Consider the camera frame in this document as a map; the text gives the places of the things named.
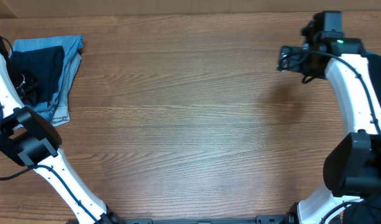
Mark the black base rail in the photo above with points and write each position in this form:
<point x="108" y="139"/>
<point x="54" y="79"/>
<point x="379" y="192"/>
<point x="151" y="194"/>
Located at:
<point x="259" y="219"/>

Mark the folded light blue jeans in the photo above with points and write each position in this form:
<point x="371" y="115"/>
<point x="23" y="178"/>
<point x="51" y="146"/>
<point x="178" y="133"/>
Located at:
<point x="58" y="111"/>

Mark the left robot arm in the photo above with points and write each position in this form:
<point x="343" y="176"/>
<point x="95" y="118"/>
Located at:
<point x="32" y="142"/>

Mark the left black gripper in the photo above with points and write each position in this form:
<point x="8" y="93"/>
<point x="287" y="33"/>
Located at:
<point x="23" y="86"/>

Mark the dark navy t-shirt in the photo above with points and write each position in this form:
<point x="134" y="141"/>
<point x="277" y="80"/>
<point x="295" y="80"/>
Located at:
<point x="45" y="64"/>

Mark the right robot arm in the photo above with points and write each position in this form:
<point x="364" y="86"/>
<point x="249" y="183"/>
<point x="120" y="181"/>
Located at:
<point x="352" y="171"/>

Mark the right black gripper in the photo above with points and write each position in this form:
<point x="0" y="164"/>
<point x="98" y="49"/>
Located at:
<point x="285" y="59"/>

